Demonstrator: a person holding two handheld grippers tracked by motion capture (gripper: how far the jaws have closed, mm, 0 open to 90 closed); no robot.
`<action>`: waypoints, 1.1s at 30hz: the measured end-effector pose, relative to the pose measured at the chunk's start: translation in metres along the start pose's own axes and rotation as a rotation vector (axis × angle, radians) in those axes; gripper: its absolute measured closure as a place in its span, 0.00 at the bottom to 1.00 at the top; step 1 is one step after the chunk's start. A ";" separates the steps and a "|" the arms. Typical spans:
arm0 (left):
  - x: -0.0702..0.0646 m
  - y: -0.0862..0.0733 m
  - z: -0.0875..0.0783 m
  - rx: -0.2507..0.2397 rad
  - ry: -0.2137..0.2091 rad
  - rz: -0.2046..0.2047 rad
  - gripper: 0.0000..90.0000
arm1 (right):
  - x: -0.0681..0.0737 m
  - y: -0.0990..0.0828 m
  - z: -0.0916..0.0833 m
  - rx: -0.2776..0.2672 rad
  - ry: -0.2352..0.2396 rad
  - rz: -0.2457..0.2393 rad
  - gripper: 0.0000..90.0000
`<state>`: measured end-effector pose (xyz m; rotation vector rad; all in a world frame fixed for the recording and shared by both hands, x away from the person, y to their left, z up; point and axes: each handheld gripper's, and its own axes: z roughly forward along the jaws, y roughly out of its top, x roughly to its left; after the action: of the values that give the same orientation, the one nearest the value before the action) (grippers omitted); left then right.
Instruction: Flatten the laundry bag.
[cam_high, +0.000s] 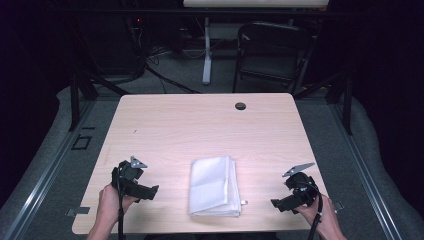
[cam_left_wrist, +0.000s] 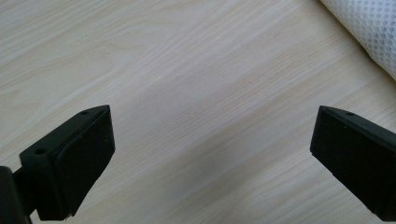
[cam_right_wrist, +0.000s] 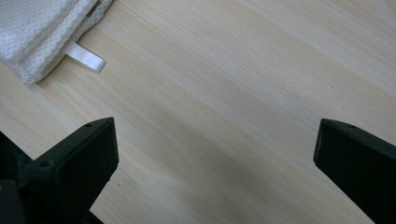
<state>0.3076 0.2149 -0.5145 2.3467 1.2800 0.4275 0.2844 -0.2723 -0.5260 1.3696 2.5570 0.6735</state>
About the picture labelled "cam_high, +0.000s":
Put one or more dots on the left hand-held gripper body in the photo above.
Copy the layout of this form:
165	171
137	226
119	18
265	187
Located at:
126	173

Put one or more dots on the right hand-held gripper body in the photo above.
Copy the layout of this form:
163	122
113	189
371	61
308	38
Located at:
303	188

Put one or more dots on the white cloth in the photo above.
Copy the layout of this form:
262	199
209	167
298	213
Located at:
213	181

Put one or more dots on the person's right hand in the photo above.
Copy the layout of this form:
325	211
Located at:
325	216

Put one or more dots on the person's left hand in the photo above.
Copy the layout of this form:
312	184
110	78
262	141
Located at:
110	206

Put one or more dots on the dark equipment cabinet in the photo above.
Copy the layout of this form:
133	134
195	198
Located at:
110	43

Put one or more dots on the white desk leg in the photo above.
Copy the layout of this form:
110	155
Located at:
207	60

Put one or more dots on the black folding chair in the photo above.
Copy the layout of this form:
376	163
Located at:
273	50

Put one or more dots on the white desk top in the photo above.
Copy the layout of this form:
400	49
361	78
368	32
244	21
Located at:
253	3

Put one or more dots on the grey metal table bracket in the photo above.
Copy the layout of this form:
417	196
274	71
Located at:
78	211
338	206

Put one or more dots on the aluminium floor rail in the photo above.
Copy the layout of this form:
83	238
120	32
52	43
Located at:
50	173
363	173

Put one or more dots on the black metal frame post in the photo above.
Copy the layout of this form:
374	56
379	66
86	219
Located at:
347	106
75	100

